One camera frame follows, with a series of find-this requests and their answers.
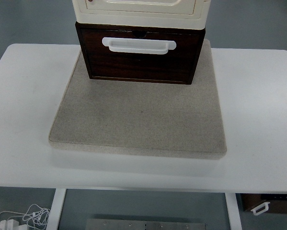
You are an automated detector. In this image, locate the cream upper cabinet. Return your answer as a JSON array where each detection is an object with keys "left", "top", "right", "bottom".
[{"left": 72, "top": 0, "right": 211, "bottom": 30}]

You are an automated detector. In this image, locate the beige square cushion mat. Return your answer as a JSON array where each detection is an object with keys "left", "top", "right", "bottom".
[{"left": 49, "top": 40, "right": 227, "bottom": 159}]

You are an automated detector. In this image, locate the white left table leg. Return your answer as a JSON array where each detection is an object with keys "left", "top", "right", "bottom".
[{"left": 46, "top": 188, "right": 67, "bottom": 230}]

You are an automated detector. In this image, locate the white table leg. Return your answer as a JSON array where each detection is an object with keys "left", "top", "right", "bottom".
[
  {"left": 46, "top": 188, "right": 67, "bottom": 230},
  {"left": 225, "top": 193, "right": 242, "bottom": 230}
]

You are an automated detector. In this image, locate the white right table leg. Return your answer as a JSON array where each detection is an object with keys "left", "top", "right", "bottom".
[{"left": 225, "top": 193, "right": 242, "bottom": 230}]

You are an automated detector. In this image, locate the white power adapter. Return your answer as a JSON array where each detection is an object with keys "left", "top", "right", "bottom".
[{"left": 0, "top": 219, "right": 20, "bottom": 230}]

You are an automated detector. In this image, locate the dark wooden cabinet frame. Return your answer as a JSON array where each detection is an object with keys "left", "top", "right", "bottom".
[{"left": 75, "top": 21, "right": 207, "bottom": 85}]

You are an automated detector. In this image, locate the white drawer handle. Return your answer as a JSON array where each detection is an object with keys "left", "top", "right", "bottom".
[{"left": 102, "top": 37, "right": 177, "bottom": 55}]

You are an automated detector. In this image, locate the brown box with white handle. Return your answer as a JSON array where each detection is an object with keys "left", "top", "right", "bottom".
[{"left": 241, "top": 194, "right": 287, "bottom": 216}]

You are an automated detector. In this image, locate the white cable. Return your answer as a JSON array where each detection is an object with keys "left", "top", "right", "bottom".
[{"left": 0, "top": 204, "right": 51, "bottom": 230}]

